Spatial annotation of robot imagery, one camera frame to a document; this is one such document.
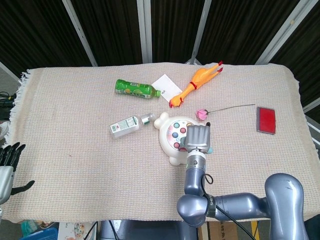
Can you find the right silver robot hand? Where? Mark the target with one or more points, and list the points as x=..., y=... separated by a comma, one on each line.
x=198, y=137

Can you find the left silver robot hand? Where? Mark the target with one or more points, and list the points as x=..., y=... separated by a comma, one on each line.
x=5, y=180

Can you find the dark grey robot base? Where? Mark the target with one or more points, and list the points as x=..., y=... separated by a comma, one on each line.
x=150, y=231

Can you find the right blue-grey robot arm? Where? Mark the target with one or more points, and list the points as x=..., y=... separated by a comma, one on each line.
x=193, y=180

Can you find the white bear button toy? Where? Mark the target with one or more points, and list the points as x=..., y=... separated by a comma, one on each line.
x=165, y=140

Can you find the pink artificial rose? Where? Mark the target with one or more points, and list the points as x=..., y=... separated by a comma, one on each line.
x=201, y=114

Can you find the orange rubber chicken toy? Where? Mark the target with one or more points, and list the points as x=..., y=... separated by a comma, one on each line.
x=197, y=77

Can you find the white paper card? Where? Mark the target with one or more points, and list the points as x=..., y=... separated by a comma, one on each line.
x=166, y=85

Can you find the blue plastic basket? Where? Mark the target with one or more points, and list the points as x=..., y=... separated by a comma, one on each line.
x=37, y=235

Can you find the red flat case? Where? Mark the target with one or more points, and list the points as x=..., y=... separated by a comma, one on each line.
x=267, y=120

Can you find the clear plastic bottle green label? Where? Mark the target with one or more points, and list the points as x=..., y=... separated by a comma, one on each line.
x=123, y=127

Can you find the beige woven table cloth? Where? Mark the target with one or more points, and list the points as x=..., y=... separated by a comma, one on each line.
x=75, y=150

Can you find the green tea bottle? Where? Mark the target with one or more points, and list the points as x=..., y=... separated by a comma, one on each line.
x=135, y=90

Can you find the white printed box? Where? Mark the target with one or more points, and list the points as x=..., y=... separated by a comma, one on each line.
x=75, y=231

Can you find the brown cardboard box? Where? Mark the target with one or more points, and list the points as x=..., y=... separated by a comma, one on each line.
x=222, y=232

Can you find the black pleated curtain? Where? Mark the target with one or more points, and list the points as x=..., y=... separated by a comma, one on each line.
x=112, y=25

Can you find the white metal frame post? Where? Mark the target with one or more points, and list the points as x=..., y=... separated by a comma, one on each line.
x=201, y=27
x=80, y=32
x=311, y=106
x=8, y=71
x=285, y=30
x=145, y=30

